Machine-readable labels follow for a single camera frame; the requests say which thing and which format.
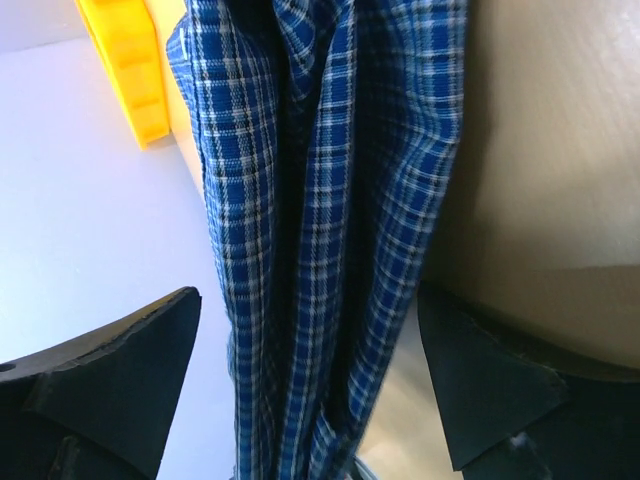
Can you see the yellow plastic bin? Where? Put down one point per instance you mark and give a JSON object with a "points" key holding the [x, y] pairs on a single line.
{"points": [[124, 36]]}

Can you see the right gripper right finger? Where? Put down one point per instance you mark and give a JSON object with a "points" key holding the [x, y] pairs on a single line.
{"points": [[514, 406]]}

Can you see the blue plaid long sleeve shirt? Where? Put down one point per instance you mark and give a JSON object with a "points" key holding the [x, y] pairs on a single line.
{"points": [[326, 133]]}

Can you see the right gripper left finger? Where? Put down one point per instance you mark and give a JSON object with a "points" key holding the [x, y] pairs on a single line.
{"points": [[101, 405]]}

